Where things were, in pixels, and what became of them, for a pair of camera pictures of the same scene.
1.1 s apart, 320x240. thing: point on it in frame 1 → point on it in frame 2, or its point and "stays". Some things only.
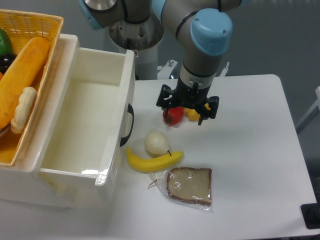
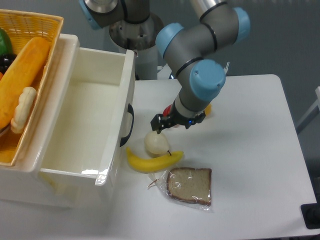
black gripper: x=186 y=97 → x=176 y=118
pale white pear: x=156 y=144 stays
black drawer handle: x=131 y=110 stays
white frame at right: x=314 y=110 stays
